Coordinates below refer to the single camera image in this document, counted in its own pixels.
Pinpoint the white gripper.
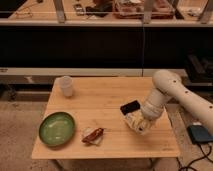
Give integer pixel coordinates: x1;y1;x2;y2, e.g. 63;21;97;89
140;100;164;135

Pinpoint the clear plastic bottle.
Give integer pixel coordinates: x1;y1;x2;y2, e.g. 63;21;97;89
124;111;146;135

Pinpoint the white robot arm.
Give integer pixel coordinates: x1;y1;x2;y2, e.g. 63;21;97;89
141;70;213;135

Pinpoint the black smartphone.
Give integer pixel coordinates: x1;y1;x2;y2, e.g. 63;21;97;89
120;100;140;115

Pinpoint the black box on floor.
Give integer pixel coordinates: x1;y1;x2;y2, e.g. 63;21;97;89
187;125;213;144

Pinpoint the red snack wrapper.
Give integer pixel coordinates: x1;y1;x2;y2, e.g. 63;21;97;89
82;127;104;145

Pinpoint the dark equipment at right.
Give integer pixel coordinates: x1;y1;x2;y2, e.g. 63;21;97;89
185;55;213;83

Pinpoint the green round plate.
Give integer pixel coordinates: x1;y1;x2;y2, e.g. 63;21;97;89
39;112;75;147

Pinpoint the translucent plastic cup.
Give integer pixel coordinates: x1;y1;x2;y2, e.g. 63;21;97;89
59;76;73;97

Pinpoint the tray with clutter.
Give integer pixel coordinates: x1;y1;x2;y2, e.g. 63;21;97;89
113;0;175;19

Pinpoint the black device on shelf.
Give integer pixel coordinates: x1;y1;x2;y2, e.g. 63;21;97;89
73;4;85;16

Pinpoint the black floor cable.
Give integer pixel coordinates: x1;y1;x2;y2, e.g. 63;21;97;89
175;142;213;171

